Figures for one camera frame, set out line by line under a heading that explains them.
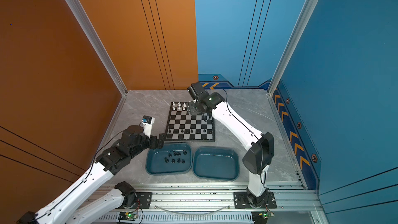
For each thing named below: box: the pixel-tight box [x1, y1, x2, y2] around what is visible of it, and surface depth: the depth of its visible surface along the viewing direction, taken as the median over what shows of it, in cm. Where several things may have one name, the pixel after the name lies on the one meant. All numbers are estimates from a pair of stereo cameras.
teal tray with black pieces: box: [145, 142, 193, 176], surface depth 87 cm
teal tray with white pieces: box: [192, 146, 240, 181], surface depth 85 cm
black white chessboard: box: [164, 101, 216, 142], surface depth 98 cm
